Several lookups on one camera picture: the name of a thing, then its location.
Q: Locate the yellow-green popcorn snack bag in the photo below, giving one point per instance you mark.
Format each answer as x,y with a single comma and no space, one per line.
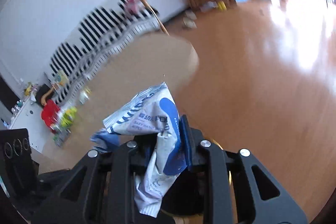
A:
68,117

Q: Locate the round wooden table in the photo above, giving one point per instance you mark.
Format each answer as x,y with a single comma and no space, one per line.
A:
148,61

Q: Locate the children's picture book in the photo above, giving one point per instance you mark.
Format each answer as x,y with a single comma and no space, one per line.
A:
60,79

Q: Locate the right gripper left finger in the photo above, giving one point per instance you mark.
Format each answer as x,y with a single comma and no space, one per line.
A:
100,187

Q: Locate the white cabinet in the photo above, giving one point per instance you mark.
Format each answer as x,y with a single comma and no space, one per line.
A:
29,117

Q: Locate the black round trash bin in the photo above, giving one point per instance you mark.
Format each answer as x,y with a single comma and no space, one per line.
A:
203,189

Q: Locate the pink cartoon cushion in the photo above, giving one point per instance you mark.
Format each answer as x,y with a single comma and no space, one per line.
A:
132,6

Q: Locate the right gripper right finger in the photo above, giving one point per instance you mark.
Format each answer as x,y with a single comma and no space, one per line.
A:
238,188

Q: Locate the red plastic child chair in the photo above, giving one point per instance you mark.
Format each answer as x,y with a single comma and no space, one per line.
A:
50,114

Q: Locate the black white striped sofa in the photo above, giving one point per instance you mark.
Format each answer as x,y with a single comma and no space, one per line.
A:
105,31

